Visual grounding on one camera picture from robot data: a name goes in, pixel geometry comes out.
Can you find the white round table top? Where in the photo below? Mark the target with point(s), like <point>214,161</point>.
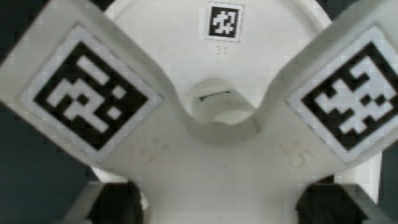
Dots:
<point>207,164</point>

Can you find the white cross-shaped table base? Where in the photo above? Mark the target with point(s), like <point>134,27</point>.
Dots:
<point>338,80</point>

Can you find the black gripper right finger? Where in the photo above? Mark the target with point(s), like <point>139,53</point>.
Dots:
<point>336,204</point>

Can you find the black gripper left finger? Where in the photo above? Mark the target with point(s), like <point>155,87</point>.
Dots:
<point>107,205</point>

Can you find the white cylindrical table leg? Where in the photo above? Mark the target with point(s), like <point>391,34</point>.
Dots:
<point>219,105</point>

